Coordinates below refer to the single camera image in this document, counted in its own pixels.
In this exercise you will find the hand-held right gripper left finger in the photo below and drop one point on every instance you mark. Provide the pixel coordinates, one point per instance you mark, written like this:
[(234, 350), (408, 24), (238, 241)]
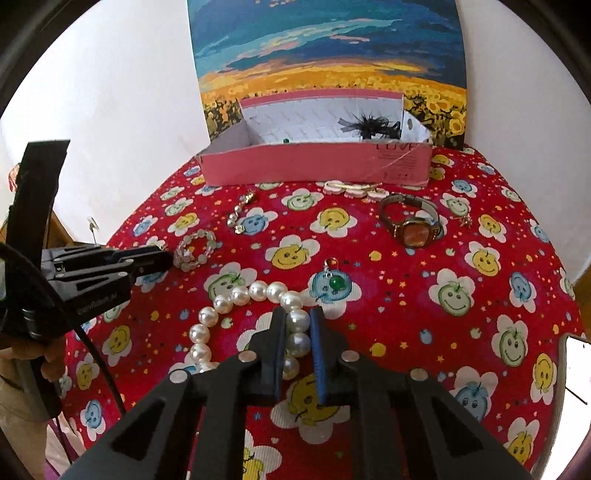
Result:
[(279, 341)]

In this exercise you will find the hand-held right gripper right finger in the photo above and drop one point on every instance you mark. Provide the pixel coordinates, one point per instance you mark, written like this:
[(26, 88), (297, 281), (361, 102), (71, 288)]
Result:
[(318, 350)]

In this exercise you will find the pink cardboard box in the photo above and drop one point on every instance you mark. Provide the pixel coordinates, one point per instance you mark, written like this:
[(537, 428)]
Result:
[(300, 161)]

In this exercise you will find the red flower printed cloth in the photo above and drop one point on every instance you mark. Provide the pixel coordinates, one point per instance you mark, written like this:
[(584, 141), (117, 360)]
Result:
[(392, 295)]

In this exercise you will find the small gold earring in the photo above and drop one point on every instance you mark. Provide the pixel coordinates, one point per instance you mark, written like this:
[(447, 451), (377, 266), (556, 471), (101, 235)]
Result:
[(464, 221)]

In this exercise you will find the wooden furniture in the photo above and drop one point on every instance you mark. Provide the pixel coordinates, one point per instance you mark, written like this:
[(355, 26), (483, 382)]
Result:
[(60, 228)]

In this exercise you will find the black feather hair accessory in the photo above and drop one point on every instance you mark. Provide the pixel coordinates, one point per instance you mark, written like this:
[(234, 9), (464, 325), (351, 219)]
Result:
[(369, 125)]

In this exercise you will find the green stone pendant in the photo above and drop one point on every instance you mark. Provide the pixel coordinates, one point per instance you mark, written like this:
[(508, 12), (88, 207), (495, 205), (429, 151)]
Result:
[(335, 281)]

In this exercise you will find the person's left hand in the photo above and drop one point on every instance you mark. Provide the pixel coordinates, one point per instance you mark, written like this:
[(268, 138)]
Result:
[(51, 360)]

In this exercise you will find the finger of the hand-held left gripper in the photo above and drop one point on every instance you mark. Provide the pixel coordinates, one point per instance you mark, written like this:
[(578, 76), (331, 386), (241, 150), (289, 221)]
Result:
[(138, 252), (152, 265)]

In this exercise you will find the gold wristwatch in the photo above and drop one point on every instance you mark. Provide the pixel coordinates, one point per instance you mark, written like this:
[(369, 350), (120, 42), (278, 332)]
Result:
[(415, 233)]

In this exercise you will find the sunflower field painting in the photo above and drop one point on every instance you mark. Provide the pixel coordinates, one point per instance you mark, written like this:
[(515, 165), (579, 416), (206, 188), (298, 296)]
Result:
[(323, 46)]

